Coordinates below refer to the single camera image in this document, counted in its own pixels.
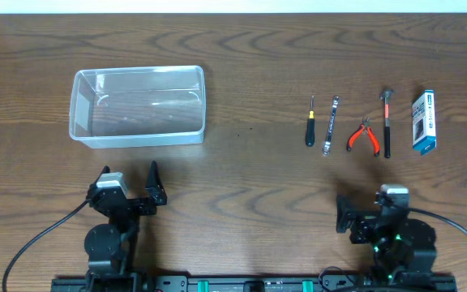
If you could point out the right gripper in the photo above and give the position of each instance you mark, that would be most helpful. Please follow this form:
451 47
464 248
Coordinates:
366 221

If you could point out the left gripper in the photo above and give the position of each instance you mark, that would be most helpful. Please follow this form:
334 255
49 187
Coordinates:
153 192

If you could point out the clear plastic container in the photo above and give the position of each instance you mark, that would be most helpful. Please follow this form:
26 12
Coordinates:
132 107

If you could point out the blue white cardboard box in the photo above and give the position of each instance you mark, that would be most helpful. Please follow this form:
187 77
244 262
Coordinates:
424 136

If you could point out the small hammer black orange handle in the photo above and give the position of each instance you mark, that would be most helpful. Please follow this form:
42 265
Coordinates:
385 96

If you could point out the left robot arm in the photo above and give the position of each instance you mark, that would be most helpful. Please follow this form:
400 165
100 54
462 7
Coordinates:
111 246

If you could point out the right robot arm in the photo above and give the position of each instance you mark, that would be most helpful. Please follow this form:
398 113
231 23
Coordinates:
403 248

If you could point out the silver wrench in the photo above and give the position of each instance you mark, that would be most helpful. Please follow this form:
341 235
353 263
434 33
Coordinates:
328 139

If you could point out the black yellow screwdriver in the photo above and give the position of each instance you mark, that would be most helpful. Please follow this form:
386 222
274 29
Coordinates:
310 126

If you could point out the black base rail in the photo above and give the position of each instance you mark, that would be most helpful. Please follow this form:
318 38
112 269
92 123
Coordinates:
327 282

